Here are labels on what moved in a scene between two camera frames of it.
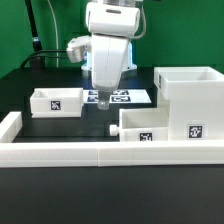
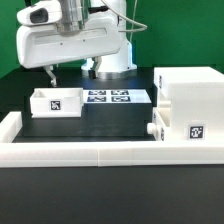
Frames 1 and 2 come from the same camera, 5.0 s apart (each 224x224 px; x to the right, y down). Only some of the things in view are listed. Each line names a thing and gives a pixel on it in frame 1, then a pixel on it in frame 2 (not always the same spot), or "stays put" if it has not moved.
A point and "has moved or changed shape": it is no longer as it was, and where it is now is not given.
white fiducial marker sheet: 118,96 stays put
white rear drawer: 62,102 stays put
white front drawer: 142,125 has moved or changed shape
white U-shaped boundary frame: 15,154 stays put
